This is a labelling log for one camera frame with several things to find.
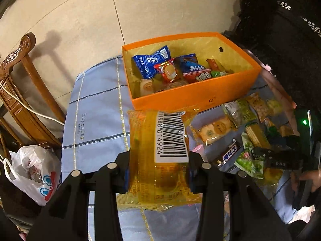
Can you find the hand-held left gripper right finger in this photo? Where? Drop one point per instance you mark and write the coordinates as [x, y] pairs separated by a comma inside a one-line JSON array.
[[195, 170]]

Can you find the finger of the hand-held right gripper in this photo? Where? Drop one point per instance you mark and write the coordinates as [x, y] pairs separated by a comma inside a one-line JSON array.
[[278, 159]]

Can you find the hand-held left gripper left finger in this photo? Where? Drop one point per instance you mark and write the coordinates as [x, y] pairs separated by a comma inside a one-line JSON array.
[[121, 170]]

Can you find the yellow snack packet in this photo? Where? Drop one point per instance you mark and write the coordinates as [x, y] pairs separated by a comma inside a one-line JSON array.
[[273, 177]]

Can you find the small yellow packet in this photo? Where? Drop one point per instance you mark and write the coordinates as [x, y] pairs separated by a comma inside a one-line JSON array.
[[286, 130]]

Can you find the small green packet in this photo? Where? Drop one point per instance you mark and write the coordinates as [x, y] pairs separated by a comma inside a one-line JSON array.
[[271, 130], [219, 74]]

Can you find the green white candy packet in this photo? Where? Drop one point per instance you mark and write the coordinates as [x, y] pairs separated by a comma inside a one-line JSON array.
[[248, 160]]

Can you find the wafer packet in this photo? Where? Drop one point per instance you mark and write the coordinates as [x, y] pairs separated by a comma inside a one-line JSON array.
[[258, 135]]

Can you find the yellow packet with barcode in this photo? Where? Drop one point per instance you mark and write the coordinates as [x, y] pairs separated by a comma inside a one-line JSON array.
[[160, 160]]

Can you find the brown chocolate bar packet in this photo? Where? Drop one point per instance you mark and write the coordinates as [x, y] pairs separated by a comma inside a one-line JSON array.
[[229, 154]]

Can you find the clear sandwich cracker packet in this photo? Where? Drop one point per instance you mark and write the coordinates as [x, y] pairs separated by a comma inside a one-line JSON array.
[[213, 129]]

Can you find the green round pastry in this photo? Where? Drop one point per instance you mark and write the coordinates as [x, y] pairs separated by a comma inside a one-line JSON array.
[[274, 106]]

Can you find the beige pastry packet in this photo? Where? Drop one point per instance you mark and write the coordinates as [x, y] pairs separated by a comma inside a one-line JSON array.
[[259, 105]]

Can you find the green clear snack packet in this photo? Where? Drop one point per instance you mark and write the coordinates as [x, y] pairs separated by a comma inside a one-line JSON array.
[[239, 111]]

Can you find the orange cardboard box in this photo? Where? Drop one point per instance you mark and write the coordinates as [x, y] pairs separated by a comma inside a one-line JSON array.
[[188, 98]]

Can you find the pastry packet with orange label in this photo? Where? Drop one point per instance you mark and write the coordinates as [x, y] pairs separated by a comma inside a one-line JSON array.
[[146, 87]]

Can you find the red chip packet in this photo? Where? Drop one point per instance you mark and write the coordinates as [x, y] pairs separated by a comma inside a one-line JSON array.
[[199, 76]]

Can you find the red round cake packet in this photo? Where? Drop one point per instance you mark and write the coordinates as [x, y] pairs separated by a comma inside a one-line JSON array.
[[169, 71]]

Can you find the orange brown snack packet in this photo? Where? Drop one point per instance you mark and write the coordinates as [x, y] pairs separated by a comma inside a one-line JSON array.
[[215, 64]]

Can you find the dark blue biscuit packet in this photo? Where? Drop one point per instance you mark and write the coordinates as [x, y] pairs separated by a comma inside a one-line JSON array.
[[186, 61]]

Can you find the large blue snack packet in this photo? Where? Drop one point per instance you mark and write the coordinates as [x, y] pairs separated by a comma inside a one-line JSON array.
[[148, 62]]

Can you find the person's right hand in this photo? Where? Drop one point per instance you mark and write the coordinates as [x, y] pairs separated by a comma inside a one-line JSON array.
[[309, 175]]

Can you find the blue checked tablecloth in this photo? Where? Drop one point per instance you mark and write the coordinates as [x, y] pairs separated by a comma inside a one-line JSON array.
[[100, 130]]

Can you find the pink cloth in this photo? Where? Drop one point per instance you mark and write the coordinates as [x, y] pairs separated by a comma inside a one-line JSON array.
[[278, 87]]

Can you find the white plastic bag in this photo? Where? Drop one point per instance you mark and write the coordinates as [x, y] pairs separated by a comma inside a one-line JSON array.
[[32, 185]]

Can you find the dark carved wooden sofa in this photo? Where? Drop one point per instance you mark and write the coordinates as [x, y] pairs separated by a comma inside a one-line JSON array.
[[283, 55]]

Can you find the brown wooden chair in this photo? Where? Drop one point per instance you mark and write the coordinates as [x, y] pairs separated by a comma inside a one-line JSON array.
[[27, 105]]

